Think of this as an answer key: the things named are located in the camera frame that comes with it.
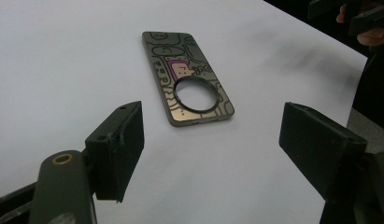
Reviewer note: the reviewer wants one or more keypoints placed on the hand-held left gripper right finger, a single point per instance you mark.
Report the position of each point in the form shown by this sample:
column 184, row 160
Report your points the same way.
column 320, row 146

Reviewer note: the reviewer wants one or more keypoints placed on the white board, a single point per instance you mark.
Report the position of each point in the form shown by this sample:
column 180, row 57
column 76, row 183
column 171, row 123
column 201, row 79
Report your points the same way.
column 71, row 62

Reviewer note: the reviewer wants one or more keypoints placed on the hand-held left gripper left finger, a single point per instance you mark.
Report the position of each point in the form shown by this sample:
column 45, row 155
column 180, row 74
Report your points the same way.
column 118, row 149

